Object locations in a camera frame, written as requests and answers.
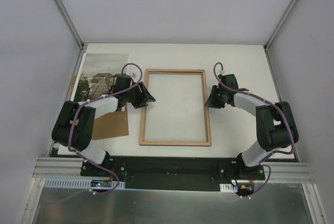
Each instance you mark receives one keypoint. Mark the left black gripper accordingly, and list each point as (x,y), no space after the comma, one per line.
(141,96)

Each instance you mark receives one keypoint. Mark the aluminium front rail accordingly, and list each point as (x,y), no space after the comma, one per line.
(287,195)

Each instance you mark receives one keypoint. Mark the transparent plastic sheet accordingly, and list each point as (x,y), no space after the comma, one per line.
(174,106)

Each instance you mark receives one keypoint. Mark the left aluminium corner post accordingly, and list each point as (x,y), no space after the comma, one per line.
(69,23)

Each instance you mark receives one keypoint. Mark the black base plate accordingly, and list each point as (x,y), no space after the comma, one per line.
(178,174)

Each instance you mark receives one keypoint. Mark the right white cable duct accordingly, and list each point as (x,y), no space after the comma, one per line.
(228,188)

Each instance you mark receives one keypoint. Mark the right aluminium corner post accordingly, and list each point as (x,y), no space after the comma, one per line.
(282,21)

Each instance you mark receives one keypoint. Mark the left white cable duct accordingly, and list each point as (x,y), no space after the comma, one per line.
(83,184)

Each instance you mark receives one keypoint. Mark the white cable duct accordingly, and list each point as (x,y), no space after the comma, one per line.
(83,184)
(228,188)

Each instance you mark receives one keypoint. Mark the brown cardboard backing board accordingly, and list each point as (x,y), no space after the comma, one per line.
(110,125)

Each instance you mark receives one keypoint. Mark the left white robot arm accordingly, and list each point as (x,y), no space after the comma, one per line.
(74,125)

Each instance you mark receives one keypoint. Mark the pier landscape photo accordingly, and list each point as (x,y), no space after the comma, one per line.
(96,75)

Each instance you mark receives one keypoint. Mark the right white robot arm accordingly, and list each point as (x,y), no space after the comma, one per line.
(276,131)

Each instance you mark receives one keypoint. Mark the aluminium corner post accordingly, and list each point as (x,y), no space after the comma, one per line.
(282,21)
(69,23)

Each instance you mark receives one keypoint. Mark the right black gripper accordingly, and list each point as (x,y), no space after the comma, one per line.
(215,97)

